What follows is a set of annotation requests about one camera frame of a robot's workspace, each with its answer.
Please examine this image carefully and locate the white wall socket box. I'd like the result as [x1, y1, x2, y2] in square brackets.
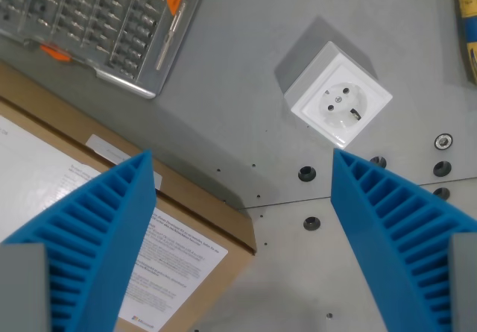
[283, 40, 394, 149]

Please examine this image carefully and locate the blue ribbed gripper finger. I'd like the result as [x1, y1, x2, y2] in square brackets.
[330, 148, 477, 332]
[0, 149, 157, 332]

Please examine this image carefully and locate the brown cardboard box with label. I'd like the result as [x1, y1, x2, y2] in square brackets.
[0, 61, 257, 332]

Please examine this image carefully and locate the silver extension bit rod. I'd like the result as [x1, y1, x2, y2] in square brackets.
[154, 1, 187, 72]

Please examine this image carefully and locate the clear screwdriver bit set case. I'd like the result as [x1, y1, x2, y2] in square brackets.
[0, 0, 212, 100]

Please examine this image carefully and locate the silver hex socket bolt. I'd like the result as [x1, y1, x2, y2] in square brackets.
[434, 133, 454, 151]

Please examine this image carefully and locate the yellow blue box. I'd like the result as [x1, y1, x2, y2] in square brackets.
[452, 0, 477, 85]

